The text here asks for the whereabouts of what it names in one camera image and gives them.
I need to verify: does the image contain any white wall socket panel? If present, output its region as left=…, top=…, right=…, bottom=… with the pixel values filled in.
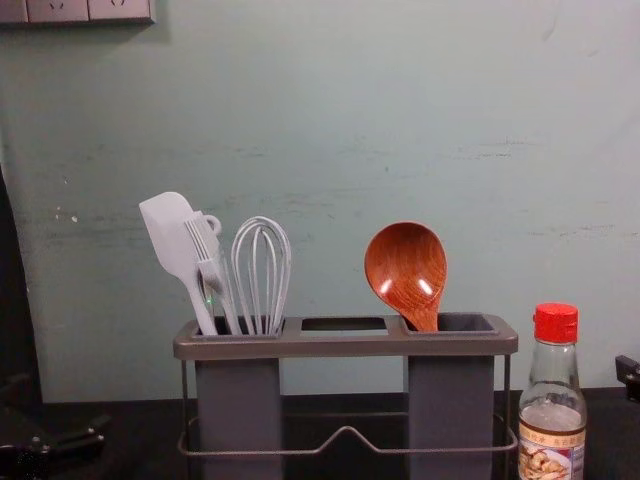
left=0, top=0, right=157, bottom=27

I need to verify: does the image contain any grey metal utensil rack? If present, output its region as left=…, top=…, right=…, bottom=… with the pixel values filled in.
left=172, top=313, right=520, bottom=480

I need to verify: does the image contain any black table cloth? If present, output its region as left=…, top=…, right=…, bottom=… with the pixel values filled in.
left=0, top=389, right=640, bottom=480

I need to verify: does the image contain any grey silicone spatula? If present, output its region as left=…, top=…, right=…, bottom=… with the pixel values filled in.
left=138, top=190, right=222, bottom=337

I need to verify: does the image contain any brown wooden spoon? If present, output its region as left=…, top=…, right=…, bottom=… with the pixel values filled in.
left=363, top=221, right=449, bottom=333

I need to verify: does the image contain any clear glass bottle red cap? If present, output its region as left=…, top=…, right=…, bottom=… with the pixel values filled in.
left=516, top=301, right=588, bottom=480

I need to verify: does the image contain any grey silicone whisk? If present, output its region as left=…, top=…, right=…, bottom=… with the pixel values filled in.
left=230, top=215, right=294, bottom=337

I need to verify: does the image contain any grey plastic utensil cup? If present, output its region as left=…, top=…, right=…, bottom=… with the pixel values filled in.
left=192, top=319, right=287, bottom=480
left=401, top=311, right=497, bottom=480

